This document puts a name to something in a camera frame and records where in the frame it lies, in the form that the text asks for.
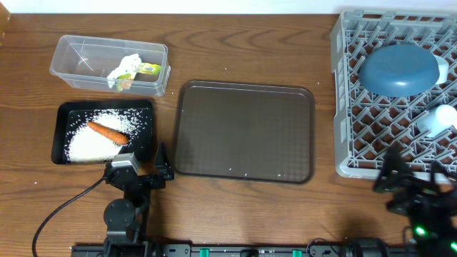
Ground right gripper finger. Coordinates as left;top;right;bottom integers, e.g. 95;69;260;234
430;161;453;189
378;146;413;186

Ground orange carrot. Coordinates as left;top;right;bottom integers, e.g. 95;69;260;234
87;121;129;146

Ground white cup sideways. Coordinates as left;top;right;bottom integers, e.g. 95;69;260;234
417;104;456;138

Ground pile of white rice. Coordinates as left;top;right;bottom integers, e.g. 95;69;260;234
63;108;152;163

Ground yellow green snack wrapper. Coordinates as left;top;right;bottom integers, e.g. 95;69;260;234
115;63;161;92

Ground dark blue plate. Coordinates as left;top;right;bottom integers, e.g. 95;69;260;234
358;44;440;97

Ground light blue bowl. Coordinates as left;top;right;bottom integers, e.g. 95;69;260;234
435;55;449;84

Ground white tissue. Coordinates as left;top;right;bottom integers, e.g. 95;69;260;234
107;54;141;89

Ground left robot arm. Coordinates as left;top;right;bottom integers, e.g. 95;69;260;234
101;144;174;257

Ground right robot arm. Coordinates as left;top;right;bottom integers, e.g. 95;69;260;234
338;146;456;256

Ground grey dishwasher rack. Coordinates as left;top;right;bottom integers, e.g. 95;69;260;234
331;9;456;179

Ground dark brown serving tray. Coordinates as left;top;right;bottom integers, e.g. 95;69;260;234
173;81;315;184

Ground clear plastic bin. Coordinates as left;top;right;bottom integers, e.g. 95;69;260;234
49;35;171;96

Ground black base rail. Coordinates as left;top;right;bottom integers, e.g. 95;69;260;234
71;241;417;257

